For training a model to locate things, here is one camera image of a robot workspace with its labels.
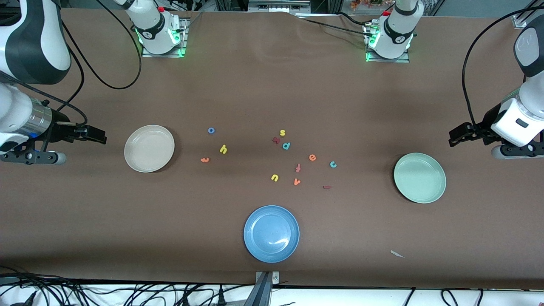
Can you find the light brown plate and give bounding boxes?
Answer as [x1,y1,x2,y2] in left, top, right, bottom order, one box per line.
[124,125,176,173]

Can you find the green plate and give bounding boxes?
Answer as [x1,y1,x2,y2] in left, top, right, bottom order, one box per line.
[393,153,447,204]

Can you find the large table cover sheet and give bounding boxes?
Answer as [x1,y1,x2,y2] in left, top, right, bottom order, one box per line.
[0,8,544,290]

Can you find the orange patterned object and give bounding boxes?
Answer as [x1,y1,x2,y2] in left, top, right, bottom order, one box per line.
[349,0,385,11]

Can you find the blue plate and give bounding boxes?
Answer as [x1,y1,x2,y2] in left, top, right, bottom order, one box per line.
[243,205,300,264]

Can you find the grey socket box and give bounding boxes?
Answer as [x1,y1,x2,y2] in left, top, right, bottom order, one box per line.
[248,0,311,12]

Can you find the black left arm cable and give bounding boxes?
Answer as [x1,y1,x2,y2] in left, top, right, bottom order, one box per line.
[462,4,544,128]

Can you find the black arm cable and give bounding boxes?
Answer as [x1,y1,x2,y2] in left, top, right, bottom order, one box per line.
[0,0,143,128]
[462,4,544,128]

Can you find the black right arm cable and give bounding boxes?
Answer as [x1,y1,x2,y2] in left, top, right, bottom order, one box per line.
[0,0,143,128]

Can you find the aluminium frame profile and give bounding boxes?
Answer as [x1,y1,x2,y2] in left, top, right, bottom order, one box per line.
[512,0,537,28]

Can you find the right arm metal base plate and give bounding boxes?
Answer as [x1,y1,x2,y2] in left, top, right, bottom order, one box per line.
[141,17,188,58]

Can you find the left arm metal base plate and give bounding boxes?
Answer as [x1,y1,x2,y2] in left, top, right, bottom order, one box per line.
[365,21,411,63]

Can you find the thin black table cable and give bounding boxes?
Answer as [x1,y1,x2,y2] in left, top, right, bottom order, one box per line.
[297,15,371,37]

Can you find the tangled black cables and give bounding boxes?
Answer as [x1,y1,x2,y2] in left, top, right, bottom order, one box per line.
[0,266,241,306]

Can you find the grey metal clamp bracket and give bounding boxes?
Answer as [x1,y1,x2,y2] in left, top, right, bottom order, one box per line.
[255,271,280,285]

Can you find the black aluminium post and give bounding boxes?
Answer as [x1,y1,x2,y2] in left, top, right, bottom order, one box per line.
[244,272,272,306]

